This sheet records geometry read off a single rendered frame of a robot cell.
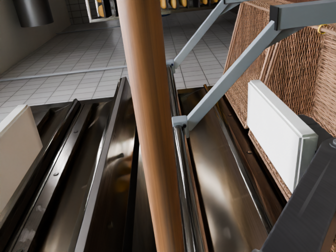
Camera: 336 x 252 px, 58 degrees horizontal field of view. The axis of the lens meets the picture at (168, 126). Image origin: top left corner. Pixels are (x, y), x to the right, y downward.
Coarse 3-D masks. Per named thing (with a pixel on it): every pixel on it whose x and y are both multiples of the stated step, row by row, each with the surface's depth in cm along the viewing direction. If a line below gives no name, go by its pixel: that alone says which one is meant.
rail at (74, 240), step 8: (120, 80) 172; (112, 104) 143; (104, 128) 122; (104, 136) 115; (96, 160) 101; (96, 168) 97; (88, 184) 90; (88, 192) 87; (80, 208) 82; (80, 216) 79; (80, 224) 76; (72, 240) 72; (72, 248) 70
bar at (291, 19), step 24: (240, 0) 101; (288, 24) 58; (312, 24) 59; (264, 48) 61; (168, 72) 102; (240, 72) 63; (216, 96) 66; (192, 120) 68; (192, 192) 48; (192, 216) 43; (192, 240) 39
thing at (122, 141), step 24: (120, 96) 149; (120, 120) 134; (120, 144) 123; (120, 168) 113; (96, 192) 86; (120, 192) 105; (96, 216) 80; (120, 216) 98; (96, 240) 76; (120, 240) 91
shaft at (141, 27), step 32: (128, 0) 20; (128, 32) 21; (160, 32) 22; (128, 64) 22; (160, 64) 22; (160, 96) 23; (160, 128) 24; (160, 160) 26; (160, 192) 28; (160, 224) 30
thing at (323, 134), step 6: (300, 114) 15; (306, 120) 14; (312, 120) 14; (312, 126) 14; (318, 126) 14; (318, 132) 13; (324, 132) 13; (318, 138) 13; (324, 138) 13; (318, 144) 12
